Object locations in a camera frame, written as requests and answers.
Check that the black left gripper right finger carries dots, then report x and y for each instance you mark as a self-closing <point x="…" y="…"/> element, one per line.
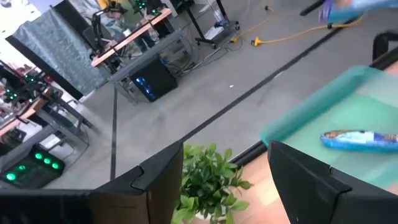
<point x="304" y="186"/>

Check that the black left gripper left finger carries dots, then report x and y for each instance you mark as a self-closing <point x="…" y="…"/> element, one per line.
<point x="158" y="174"/>

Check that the blue granola bar white label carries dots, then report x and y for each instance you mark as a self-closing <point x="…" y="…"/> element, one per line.
<point x="357" y="141"/>

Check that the green artificial plant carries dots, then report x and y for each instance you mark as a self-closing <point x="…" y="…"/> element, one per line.
<point x="208" y="177"/>

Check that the white plant pot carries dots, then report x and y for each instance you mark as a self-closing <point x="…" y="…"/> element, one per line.
<point x="202" y="220"/>

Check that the teal plastic bin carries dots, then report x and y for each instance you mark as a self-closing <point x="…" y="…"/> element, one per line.
<point x="311" y="105"/>

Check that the black computer blue lights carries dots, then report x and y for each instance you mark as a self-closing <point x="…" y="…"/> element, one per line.
<point x="154" y="79"/>

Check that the black computer green lights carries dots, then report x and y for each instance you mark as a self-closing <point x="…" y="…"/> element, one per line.
<point x="31" y="169"/>

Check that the wooden workbench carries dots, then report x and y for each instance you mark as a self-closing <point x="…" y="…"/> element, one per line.
<point x="21" y="116"/>
<point x="133" y="35"/>

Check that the black rolling cart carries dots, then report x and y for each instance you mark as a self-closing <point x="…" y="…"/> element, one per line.
<point x="214" y="31"/>

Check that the person's shoe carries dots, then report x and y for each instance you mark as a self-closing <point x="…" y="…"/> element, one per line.
<point x="342" y="14"/>

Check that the person's leg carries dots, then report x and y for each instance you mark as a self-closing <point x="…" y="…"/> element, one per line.
<point x="376" y="3"/>

